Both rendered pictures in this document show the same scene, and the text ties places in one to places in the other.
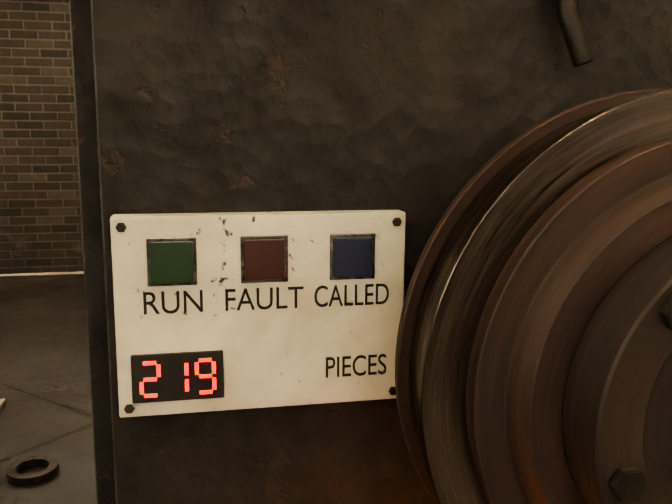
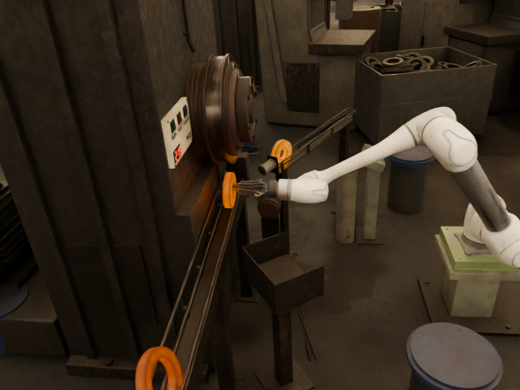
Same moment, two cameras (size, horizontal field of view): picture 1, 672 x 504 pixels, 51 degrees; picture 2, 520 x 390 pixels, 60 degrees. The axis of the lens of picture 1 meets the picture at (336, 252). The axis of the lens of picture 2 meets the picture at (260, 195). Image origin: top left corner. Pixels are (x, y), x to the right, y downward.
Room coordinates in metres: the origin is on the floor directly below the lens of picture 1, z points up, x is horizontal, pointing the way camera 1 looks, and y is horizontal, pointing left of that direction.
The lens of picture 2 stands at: (-0.18, 1.44, 1.74)
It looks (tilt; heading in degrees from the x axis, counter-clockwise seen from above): 29 degrees down; 290
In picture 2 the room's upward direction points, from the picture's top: 4 degrees counter-clockwise
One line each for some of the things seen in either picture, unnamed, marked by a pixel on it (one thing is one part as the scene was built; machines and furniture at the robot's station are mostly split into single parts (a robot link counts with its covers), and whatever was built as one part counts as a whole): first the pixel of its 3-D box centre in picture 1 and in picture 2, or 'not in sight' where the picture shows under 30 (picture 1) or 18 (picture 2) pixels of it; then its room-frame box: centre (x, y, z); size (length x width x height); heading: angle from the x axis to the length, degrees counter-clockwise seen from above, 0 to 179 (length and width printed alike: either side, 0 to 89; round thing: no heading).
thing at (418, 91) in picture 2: not in sight; (414, 97); (-0.18, -2.95, 0.39); 1.03 x 0.83 x 0.77; 26
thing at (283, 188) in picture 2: not in sight; (283, 189); (0.29, -0.15, 0.83); 0.09 x 0.06 x 0.09; 102
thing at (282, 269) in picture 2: not in sight; (284, 326); (0.22, 0.16, 0.36); 0.26 x 0.20 x 0.72; 136
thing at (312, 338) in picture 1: (264, 311); (178, 131); (0.63, 0.07, 1.15); 0.26 x 0.02 x 0.18; 101
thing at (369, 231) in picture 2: not in sight; (371, 196); (0.00, -1.10, 0.31); 0.24 x 0.16 x 0.62; 101
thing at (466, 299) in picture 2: not in sight; (469, 283); (-0.55, -0.57, 0.16); 0.40 x 0.40 x 0.31; 12
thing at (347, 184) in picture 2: not in sight; (346, 205); (0.15, -1.03, 0.26); 0.12 x 0.12 x 0.52
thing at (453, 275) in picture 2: not in sight; (475, 256); (-0.55, -0.57, 0.33); 0.32 x 0.32 x 0.04; 12
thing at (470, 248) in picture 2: not in sight; (477, 236); (-0.55, -0.59, 0.44); 0.22 x 0.18 x 0.06; 107
